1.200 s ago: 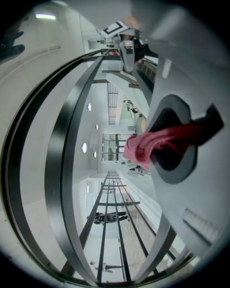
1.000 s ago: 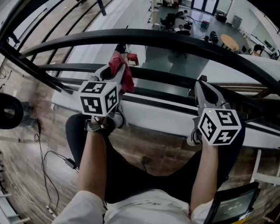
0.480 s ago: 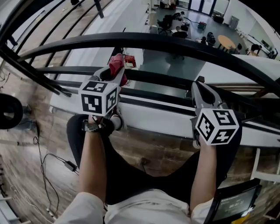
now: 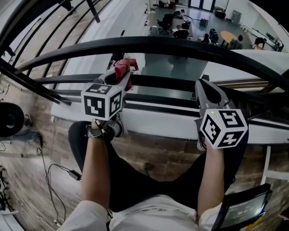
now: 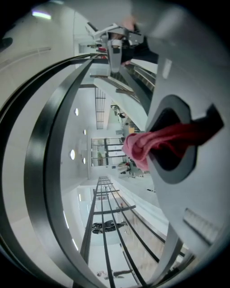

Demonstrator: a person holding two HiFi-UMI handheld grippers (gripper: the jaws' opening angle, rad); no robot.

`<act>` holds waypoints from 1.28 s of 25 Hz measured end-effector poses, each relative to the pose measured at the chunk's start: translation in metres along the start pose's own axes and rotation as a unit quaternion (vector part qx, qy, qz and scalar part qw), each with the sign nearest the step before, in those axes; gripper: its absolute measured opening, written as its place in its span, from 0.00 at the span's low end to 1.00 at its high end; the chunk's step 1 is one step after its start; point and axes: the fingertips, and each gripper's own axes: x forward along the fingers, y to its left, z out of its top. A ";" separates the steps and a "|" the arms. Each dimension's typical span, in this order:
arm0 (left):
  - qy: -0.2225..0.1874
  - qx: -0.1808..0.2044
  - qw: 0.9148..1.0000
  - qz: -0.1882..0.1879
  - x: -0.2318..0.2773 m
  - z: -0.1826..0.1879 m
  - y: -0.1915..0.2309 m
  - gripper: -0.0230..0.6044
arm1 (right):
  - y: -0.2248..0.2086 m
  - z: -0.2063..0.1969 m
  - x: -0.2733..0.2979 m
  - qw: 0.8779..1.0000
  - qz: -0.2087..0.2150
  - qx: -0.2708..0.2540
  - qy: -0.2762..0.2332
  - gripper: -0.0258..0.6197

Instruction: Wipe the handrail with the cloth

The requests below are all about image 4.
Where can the round orange table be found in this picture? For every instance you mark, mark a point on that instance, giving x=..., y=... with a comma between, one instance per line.
x=227, y=37

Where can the black round machine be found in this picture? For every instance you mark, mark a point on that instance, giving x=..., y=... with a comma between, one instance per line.
x=9, y=119

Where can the wooden staircase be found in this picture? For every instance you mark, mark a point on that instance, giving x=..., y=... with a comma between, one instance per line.
x=243, y=85

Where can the red plastic crate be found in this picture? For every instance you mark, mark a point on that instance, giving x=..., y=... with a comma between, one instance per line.
x=133, y=64

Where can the black stool leg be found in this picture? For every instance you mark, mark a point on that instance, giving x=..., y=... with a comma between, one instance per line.
x=149, y=168

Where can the white metal frame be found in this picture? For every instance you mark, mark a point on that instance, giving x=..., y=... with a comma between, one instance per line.
x=266, y=164

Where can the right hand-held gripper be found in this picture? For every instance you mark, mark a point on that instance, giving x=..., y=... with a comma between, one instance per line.
x=225, y=128

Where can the black metal railing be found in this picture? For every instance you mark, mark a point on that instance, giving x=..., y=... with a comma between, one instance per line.
x=135, y=44

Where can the person's leg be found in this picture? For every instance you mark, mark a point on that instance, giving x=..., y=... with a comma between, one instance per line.
x=180, y=191
x=75, y=139

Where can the person's right leg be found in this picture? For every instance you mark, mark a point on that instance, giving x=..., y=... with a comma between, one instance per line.
x=180, y=191

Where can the person's left forearm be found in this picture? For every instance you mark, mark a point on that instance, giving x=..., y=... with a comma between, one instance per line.
x=96, y=176

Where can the grey metal cabinet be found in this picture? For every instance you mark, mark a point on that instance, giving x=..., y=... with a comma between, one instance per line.
x=236, y=17

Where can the person's left leg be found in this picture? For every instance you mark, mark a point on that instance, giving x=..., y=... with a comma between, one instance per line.
x=75, y=139

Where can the person's right sneaker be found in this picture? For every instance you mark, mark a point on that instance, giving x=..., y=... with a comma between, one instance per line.
x=201, y=143

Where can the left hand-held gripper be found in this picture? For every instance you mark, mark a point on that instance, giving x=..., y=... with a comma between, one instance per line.
x=99, y=103

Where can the white office desk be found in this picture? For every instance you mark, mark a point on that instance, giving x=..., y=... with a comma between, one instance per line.
x=190, y=29

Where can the person's right forearm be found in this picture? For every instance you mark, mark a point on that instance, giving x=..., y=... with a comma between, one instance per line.
x=211, y=180

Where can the person's white shirt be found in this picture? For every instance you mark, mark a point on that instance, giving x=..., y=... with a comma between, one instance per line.
x=146, y=214

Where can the glass double door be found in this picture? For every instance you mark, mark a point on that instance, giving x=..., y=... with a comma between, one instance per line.
x=196, y=4

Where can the pink cloth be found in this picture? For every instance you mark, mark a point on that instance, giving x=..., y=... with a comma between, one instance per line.
x=120, y=67

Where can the green red vacuum cleaner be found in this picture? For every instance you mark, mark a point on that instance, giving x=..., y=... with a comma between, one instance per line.
x=203, y=22

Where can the black wrist-mounted screen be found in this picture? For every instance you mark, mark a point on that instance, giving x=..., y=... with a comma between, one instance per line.
x=243, y=209

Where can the grey metal rack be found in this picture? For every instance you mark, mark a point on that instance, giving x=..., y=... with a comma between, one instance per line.
x=9, y=222

